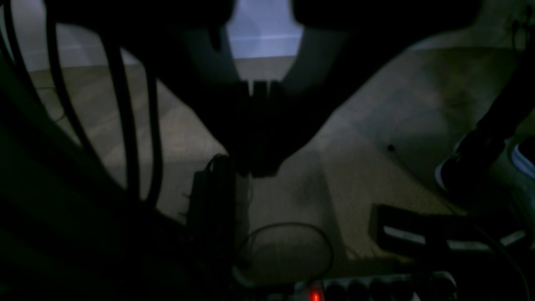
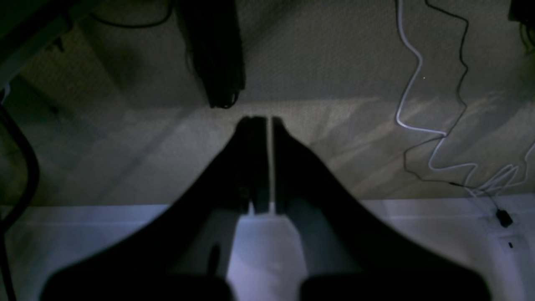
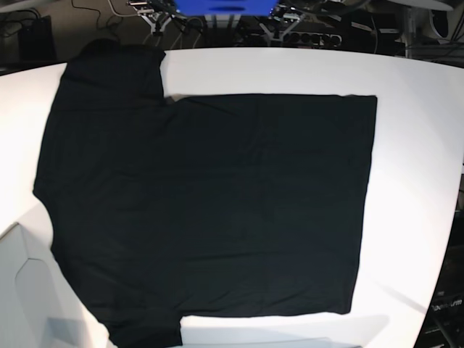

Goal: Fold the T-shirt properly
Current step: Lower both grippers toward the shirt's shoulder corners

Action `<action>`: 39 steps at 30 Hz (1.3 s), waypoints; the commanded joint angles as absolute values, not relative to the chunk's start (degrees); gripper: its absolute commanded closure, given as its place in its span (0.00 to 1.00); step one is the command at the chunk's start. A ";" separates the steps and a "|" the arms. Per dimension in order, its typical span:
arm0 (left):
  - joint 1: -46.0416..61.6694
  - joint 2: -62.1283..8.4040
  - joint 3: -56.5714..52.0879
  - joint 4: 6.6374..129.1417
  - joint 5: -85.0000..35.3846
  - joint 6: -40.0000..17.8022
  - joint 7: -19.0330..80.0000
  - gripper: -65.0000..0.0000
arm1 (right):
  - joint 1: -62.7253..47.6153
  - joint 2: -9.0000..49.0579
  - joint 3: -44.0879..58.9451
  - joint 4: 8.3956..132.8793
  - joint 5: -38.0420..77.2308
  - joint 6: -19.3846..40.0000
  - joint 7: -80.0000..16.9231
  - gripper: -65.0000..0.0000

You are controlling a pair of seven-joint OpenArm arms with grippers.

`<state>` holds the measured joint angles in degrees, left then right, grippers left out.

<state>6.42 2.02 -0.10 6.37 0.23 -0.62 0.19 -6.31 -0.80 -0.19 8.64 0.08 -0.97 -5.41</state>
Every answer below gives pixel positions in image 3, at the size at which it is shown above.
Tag black T-shirt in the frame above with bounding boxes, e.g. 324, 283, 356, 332
33, 40, 378, 347

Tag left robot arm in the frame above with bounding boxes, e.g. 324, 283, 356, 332
254, 1, 369, 47

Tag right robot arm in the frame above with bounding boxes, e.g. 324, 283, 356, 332
126, 0, 186, 38

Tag black power strip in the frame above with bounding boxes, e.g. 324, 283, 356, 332
282, 31, 342, 49

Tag blue plastic box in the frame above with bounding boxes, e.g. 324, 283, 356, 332
175, 0, 278, 16

